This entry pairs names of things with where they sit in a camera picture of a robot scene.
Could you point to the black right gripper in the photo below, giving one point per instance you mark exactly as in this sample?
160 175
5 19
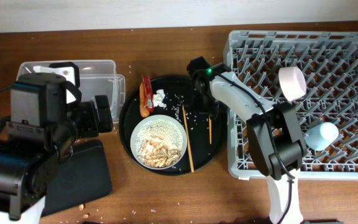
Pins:
198 107

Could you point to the wooden chopstick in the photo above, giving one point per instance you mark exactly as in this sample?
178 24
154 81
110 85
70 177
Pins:
210 129
188 141

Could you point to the blue cup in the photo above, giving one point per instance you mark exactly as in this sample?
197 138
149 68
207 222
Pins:
321 136

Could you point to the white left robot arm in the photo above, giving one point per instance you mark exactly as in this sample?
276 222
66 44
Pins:
50 156

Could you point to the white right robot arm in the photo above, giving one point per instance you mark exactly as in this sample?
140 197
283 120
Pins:
275 140

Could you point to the grey dishwasher rack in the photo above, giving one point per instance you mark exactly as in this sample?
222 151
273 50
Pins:
329 62

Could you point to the crumpled white tissue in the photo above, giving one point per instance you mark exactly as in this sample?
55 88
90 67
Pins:
158 99

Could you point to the orange carrot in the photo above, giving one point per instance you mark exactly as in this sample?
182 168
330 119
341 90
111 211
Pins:
144 112

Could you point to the grey bowl with food scraps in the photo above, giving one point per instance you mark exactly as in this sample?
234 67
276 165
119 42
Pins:
158 142

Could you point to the red snack wrapper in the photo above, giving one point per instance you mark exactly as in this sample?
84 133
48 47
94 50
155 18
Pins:
149 93

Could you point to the clear plastic bin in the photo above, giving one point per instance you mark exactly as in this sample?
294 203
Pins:
94 77

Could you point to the black rectangular bin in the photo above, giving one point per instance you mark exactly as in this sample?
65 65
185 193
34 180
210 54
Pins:
83 178

